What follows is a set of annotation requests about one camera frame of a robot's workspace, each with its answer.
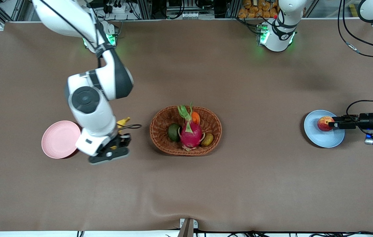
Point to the brown table mat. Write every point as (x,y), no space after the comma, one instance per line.
(186,184)

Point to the dark green avocado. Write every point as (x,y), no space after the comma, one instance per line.
(173,132)

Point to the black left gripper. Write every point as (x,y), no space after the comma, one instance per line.
(367,120)

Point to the blue round plate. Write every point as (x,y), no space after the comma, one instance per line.
(321,138)

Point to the bag of orange bread rolls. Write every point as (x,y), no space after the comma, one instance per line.
(255,8)

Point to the yellow banana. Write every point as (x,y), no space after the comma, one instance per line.
(122,122)

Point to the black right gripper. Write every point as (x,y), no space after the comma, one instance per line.
(119,141)

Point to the pink round plate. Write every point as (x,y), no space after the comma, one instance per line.
(59,140)

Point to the white power strip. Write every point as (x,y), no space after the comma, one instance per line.
(119,8)

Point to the red apple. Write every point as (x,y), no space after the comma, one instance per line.
(324,124)

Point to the brown green kiwi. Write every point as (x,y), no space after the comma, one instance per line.
(207,139)

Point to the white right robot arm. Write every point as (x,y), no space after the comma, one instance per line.
(91,105)

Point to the pink dragon fruit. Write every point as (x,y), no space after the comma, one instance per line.
(191,135)

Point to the black electronics box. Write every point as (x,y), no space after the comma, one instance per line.
(189,6)

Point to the orange tangerine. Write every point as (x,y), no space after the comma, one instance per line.
(196,118)

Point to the metal table bracket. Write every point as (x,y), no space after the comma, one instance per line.
(188,227)

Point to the brown wicker basket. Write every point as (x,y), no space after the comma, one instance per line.
(163,121)

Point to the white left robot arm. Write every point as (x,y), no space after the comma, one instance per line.
(278,33)

